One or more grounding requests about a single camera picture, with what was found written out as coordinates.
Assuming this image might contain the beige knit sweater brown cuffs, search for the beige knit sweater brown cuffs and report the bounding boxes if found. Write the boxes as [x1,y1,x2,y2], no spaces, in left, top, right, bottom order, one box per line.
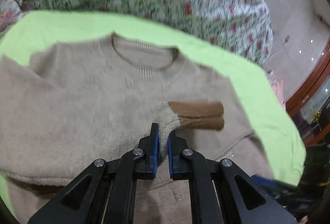
[1,34,273,223]

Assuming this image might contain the dark red wooden cabinet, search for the dark red wooden cabinet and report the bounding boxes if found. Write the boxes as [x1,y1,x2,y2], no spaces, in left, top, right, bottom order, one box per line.
[286,44,329,146]

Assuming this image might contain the pink cloth at bedside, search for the pink cloth at bedside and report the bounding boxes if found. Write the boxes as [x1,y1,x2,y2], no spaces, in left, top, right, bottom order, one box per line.
[266,70,286,110]

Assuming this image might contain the lime green bed sheet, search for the lime green bed sheet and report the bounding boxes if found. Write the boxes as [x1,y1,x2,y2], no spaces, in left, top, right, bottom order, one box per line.
[0,10,307,217]

